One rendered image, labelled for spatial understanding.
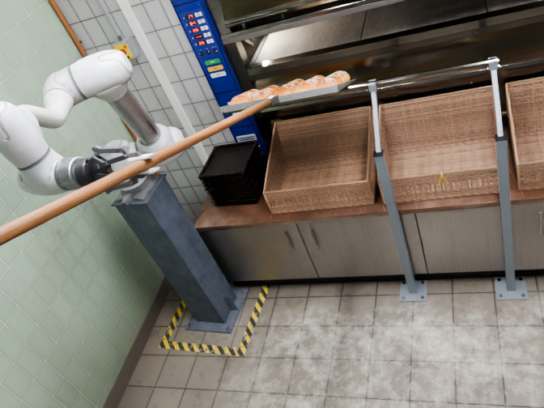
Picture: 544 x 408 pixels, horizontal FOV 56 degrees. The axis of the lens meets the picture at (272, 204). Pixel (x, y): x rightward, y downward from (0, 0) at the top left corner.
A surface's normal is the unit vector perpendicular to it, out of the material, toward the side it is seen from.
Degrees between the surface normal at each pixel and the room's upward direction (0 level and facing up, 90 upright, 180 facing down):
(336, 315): 0
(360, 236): 90
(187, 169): 90
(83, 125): 90
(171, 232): 90
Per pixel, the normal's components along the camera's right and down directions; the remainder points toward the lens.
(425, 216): -0.22, 0.69
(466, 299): -0.33, -0.72
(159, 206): 0.90, -0.04
